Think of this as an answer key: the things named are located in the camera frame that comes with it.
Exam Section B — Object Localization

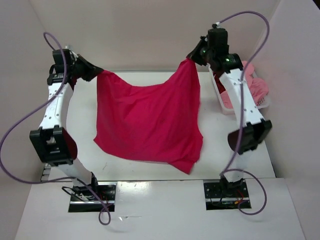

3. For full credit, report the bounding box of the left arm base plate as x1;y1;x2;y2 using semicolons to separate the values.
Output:
64;181;117;213

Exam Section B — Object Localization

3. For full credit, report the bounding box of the light pink t shirt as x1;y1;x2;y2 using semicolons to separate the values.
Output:
220;63;269;109

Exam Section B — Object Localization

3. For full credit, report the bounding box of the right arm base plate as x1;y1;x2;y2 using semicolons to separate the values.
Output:
203;180;252;211

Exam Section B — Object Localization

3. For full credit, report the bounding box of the dark red t shirt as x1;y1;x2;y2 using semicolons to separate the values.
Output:
214;73;226;94

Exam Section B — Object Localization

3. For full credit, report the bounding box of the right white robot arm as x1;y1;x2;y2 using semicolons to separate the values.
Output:
187;36;272;197

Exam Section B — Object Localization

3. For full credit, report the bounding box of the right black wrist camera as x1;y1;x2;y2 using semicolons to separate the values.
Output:
207;28;229;55

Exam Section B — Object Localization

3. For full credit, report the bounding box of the magenta t shirt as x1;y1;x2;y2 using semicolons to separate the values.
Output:
94;59;203;174

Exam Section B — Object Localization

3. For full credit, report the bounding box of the white plastic laundry basket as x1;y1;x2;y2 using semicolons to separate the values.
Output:
208;67;271;115

